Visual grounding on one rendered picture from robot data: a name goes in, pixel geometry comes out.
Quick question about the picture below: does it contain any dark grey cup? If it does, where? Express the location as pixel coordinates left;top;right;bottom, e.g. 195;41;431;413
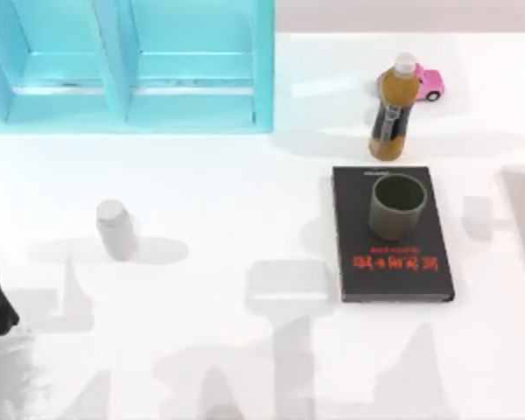
367;173;429;242

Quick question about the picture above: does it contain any small white bottle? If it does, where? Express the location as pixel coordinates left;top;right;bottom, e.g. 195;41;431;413
95;199;139;262

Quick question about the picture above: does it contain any black book with red lettering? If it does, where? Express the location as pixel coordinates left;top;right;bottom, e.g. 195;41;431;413
332;164;456;304

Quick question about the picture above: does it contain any amber bottle with dark label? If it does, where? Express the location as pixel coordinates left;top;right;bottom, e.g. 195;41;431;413
367;52;420;163

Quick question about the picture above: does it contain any light blue rack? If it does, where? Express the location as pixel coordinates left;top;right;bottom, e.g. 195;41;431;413
0;0;276;135

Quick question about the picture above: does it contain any pink toy car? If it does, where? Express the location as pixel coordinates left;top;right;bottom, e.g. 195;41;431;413
378;62;446;103

